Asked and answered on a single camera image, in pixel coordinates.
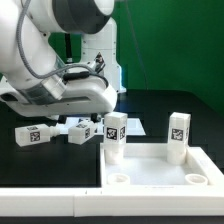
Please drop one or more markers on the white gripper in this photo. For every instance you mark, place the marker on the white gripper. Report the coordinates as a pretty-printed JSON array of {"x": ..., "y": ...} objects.
[{"x": 53, "y": 97}]

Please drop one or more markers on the white square tabletop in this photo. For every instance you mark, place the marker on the white square tabletop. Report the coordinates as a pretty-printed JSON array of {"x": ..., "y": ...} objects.
[{"x": 145, "y": 164}]

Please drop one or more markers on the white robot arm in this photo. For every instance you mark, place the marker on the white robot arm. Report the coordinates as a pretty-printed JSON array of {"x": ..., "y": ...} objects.
[{"x": 35, "y": 81}]

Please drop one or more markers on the white marker sheet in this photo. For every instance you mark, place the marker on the white marker sheet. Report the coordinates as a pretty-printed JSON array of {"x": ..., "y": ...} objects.
[{"x": 134, "y": 126}]

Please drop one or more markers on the white front fence bar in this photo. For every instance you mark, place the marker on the white front fence bar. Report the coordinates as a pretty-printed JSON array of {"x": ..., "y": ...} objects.
[{"x": 134, "y": 201}]

